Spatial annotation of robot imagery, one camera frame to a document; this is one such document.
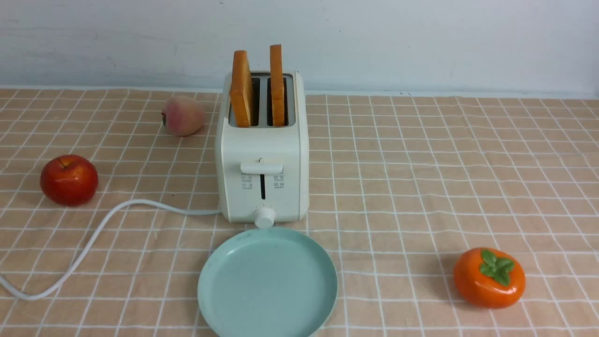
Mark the white toaster power cord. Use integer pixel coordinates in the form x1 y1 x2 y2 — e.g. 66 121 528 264
0 199 221 301

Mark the orange persimmon with green leaf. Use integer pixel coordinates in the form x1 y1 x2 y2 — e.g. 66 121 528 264
453 247 526 308

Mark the pink peach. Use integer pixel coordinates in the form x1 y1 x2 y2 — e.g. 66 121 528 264
161 95 206 137

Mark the white two-slot toaster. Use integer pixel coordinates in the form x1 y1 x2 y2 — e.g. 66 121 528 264
214 71 309 228

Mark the light blue round plate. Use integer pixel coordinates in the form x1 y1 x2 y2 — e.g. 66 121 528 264
197 227 339 337

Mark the toast slice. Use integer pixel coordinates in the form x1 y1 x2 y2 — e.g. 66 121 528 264
270 44 286 127
229 51 253 128

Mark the red apple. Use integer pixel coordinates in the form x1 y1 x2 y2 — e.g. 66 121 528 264
39 154 99 207

